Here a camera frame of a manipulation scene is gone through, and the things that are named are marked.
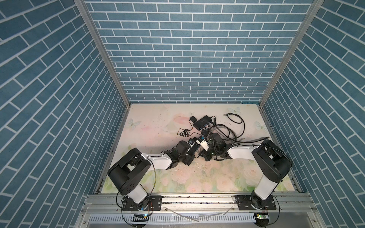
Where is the black network switch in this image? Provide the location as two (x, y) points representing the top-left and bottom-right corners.
(193, 116), (212, 131)

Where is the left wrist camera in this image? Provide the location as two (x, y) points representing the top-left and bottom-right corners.
(188, 137), (200, 148)

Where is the aluminium front rail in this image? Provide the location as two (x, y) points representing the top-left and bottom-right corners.
(81, 192), (317, 214)

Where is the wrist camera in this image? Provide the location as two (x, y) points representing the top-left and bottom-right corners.
(196, 136), (209, 151)
(188, 137), (200, 148)

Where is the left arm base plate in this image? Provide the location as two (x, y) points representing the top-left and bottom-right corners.
(122, 195), (163, 212)

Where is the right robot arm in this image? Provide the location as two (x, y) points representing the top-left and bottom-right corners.
(196, 134), (292, 202)

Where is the black wall plug adapter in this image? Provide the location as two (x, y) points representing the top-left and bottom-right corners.
(177, 116), (201, 138)

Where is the small black power adapter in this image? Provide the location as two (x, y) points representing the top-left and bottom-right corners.
(201, 129), (209, 137)

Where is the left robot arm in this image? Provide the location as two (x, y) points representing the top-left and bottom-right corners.
(107, 140), (200, 204)

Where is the long black switch box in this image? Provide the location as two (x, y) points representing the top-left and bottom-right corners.
(182, 145), (200, 166)

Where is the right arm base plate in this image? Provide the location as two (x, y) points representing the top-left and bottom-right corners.
(234, 195), (277, 211)

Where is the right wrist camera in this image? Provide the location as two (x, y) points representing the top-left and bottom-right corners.
(196, 136), (209, 151)

